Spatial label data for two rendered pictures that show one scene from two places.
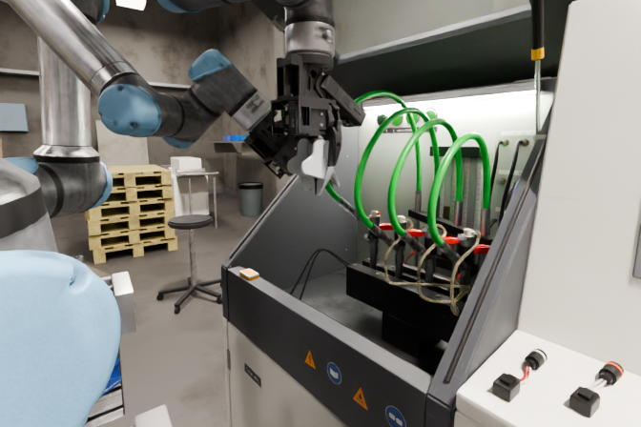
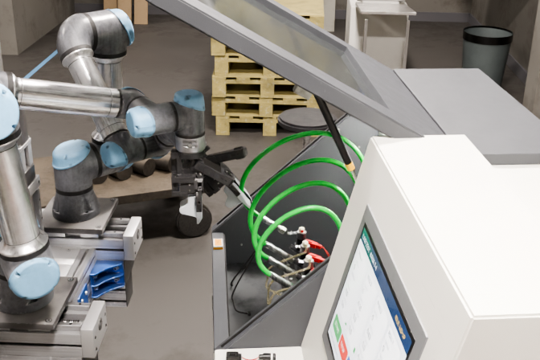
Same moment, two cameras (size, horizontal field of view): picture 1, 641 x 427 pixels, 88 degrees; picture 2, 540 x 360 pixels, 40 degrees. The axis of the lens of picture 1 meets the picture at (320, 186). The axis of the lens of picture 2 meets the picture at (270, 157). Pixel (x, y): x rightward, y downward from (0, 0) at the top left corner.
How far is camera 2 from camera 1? 166 cm
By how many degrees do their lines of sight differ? 38
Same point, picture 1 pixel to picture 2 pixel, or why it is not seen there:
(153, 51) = not seen: outside the picture
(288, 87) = (174, 166)
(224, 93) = (169, 139)
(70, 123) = not seen: hidden behind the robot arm
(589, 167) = (337, 262)
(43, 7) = not seen: hidden behind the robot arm
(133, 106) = (111, 157)
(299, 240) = (288, 222)
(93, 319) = (52, 271)
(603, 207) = (331, 290)
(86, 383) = (51, 282)
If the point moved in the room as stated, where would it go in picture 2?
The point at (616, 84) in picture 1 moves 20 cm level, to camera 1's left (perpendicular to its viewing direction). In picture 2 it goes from (356, 214) to (284, 190)
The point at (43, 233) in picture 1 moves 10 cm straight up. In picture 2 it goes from (47, 251) to (42, 214)
